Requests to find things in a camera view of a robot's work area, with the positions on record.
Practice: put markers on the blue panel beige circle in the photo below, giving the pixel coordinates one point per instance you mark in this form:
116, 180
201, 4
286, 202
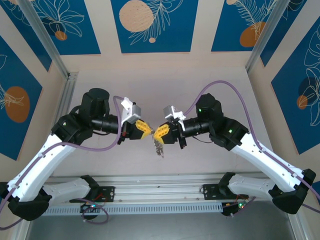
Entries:
175, 37

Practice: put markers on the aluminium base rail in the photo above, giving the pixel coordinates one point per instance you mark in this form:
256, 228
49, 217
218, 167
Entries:
155, 190

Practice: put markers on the blue panel small orange circle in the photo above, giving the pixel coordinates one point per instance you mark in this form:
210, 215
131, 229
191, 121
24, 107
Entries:
75, 25

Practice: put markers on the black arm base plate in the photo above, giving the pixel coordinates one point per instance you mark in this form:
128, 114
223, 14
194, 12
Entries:
210, 191
107, 193

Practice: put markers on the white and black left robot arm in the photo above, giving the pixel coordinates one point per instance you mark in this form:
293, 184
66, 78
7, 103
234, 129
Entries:
37, 162

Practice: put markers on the small circuit board with LEDs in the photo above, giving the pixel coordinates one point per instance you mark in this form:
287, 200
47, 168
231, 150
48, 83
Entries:
88, 207
228, 210

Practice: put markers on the blue panel orange circle fern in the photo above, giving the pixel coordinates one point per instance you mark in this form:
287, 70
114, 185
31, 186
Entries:
225, 25

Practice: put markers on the blue panel dark circle flowers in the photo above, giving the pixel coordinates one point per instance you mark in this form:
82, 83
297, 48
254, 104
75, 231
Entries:
287, 100

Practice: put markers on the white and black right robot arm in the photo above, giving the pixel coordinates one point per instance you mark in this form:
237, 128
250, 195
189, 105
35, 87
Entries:
270, 160

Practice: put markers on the aluminium frame post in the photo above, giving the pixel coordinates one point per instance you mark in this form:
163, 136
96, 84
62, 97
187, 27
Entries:
266, 37
46, 37

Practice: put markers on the aluminium frame bar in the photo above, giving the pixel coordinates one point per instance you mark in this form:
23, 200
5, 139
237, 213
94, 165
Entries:
21, 232
298, 230

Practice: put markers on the blue panel white leaf lines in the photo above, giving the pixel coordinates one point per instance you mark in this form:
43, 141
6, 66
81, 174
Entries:
36, 45
282, 30

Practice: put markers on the blue panel large orange circle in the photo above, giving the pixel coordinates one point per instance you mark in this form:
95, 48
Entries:
22, 75

